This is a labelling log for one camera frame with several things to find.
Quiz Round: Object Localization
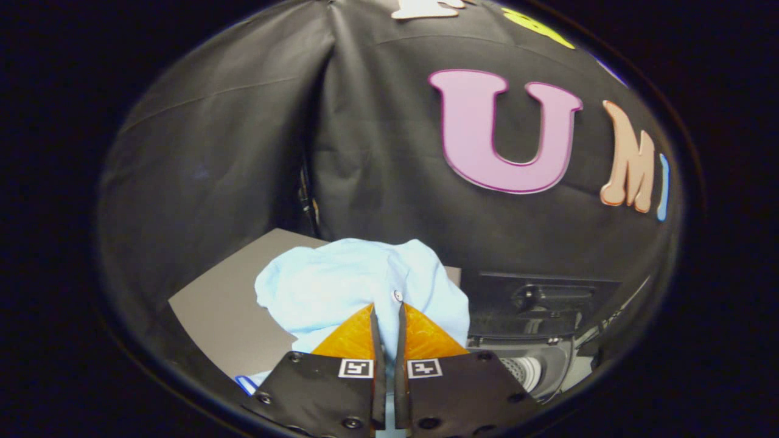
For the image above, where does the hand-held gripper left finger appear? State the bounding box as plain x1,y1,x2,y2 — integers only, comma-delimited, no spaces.
243,303,387,438

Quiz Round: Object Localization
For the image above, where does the dark brown and cream cabinet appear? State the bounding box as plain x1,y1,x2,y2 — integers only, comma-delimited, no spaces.
169,228,463,390

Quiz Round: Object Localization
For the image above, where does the metal backdrop stand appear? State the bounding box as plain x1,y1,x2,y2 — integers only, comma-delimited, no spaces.
297,161,321,239

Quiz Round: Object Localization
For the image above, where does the black backdrop cloth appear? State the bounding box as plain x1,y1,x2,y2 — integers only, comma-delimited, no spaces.
96,0,685,366

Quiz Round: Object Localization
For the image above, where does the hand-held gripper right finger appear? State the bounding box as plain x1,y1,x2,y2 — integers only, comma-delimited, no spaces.
394,302,542,438

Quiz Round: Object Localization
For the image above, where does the light blue shirt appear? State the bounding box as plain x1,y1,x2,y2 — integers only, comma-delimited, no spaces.
254,237,470,366

